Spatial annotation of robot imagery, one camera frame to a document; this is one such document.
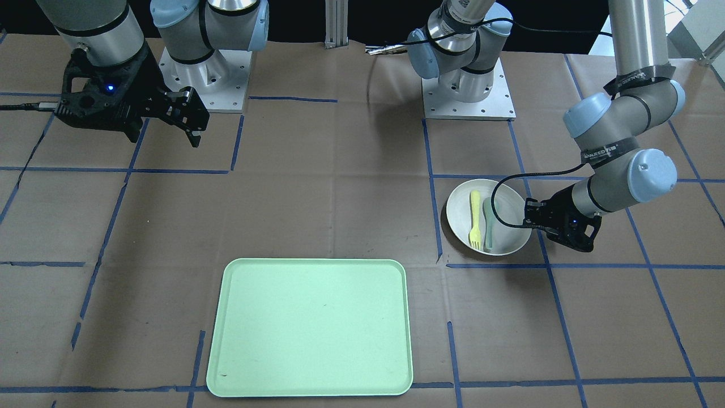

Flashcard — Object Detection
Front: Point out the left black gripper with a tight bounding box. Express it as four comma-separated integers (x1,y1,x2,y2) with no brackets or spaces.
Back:
524,186,602,253

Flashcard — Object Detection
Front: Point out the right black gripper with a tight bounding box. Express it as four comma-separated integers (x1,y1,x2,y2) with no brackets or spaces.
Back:
55,41,210,148

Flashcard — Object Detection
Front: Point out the white round plate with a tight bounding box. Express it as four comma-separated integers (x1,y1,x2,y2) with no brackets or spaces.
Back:
446,178,531,256

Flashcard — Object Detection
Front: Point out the yellow plastic fork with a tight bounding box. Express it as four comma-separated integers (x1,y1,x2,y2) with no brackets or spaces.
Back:
468,189,481,250

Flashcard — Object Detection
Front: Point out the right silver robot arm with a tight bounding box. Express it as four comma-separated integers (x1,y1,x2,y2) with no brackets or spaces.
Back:
39,1,270,147

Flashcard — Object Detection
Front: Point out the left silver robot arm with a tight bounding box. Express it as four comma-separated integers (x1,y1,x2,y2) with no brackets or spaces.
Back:
402,1,686,252

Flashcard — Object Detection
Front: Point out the pale green plastic spoon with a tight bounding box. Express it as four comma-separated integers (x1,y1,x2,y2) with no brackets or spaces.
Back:
482,197,496,252

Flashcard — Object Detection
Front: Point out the brown paper table cover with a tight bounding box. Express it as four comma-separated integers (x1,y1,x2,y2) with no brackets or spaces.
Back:
1,43,724,407

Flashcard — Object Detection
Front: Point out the light green plastic tray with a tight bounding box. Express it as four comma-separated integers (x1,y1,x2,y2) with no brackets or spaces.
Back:
206,258,413,398

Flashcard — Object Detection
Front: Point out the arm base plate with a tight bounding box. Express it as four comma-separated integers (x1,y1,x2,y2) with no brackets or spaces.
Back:
421,59,517,121
160,49,255,114

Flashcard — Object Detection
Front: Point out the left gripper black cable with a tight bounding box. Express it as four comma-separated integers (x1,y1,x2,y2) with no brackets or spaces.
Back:
491,164,587,230

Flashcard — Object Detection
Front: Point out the aluminium frame post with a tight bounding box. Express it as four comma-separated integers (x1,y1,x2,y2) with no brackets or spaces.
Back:
324,0,349,49

